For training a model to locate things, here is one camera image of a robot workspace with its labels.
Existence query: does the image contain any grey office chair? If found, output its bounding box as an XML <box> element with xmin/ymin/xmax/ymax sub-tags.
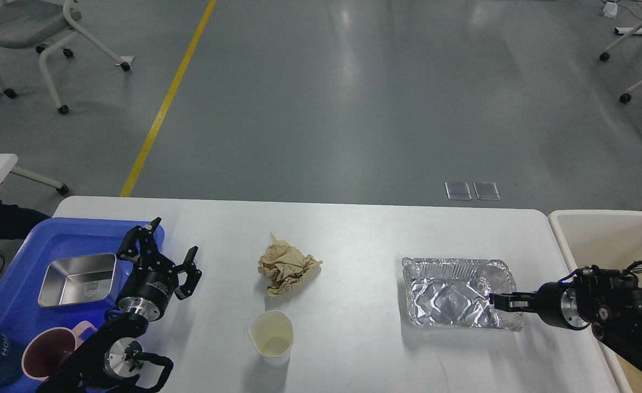
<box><xmin>0</xmin><ymin>1</ymin><xmax>131</xmax><ymax>115</ymax></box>

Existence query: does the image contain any white paper cup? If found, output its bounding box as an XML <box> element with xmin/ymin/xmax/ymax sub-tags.
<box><xmin>248</xmin><ymin>310</ymin><xmax>295</xmax><ymax>366</ymax></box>

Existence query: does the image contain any square stainless steel dish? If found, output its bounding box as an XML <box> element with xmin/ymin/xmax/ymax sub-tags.
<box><xmin>37</xmin><ymin>252</ymin><xmax>119</xmax><ymax>310</ymax></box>

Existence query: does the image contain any person in dark jeans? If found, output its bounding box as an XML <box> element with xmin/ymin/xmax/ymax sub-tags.
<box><xmin>0</xmin><ymin>199</ymin><xmax>50</xmax><ymax>240</ymax></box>

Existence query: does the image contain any left floor socket plate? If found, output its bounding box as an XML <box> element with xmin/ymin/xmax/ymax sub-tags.
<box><xmin>445</xmin><ymin>181</ymin><xmax>473</xmax><ymax>201</ymax></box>

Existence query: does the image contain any floor socket plate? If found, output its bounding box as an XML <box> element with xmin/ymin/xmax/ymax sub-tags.
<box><xmin>445</xmin><ymin>181</ymin><xmax>473</xmax><ymax>201</ymax></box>
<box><xmin>473</xmin><ymin>181</ymin><xmax>502</xmax><ymax>201</ymax></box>

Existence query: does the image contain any right floor socket plate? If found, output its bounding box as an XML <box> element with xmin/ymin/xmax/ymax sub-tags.
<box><xmin>473</xmin><ymin>181</ymin><xmax>502</xmax><ymax>201</ymax></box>

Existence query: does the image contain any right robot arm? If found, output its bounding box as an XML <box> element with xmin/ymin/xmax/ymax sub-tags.
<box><xmin>488</xmin><ymin>260</ymin><xmax>642</xmax><ymax>372</ymax></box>

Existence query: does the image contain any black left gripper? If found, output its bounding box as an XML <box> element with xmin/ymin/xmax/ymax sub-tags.
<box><xmin>116</xmin><ymin>217</ymin><xmax>202</xmax><ymax>321</ymax></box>

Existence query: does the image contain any pink HOME mug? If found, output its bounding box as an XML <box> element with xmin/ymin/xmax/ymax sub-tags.
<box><xmin>21</xmin><ymin>320</ymin><xmax>97</xmax><ymax>381</ymax></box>

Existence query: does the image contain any beige plastic bin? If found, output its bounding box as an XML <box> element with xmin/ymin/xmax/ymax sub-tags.
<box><xmin>548</xmin><ymin>210</ymin><xmax>642</xmax><ymax>392</ymax></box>

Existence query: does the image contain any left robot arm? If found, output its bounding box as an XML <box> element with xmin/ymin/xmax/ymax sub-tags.
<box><xmin>37</xmin><ymin>217</ymin><xmax>202</xmax><ymax>392</ymax></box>

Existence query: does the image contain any crumpled brown paper napkin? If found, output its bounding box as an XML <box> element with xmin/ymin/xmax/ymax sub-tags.
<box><xmin>257</xmin><ymin>233</ymin><xmax>323</xmax><ymax>298</ymax></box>

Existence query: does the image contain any aluminium foil tray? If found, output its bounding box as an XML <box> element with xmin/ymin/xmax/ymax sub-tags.
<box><xmin>401</xmin><ymin>257</ymin><xmax>524</xmax><ymax>332</ymax></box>

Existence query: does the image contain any blue plastic tray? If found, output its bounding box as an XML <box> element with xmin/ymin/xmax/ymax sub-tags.
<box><xmin>0</xmin><ymin>218</ymin><xmax>166</xmax><ymax>393</ymax></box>

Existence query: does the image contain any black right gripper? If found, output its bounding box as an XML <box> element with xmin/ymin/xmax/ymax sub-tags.
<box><xmin>488</xmin><ymin>282</ymin><xmax>590</xmax><ymax>331</ymax></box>

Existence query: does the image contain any white chair legs right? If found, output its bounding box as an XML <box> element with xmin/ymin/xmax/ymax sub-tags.
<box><xmin>599</xmin><ymin>0</ymin><xmax>642</xmax><ymax>105</ymax></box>

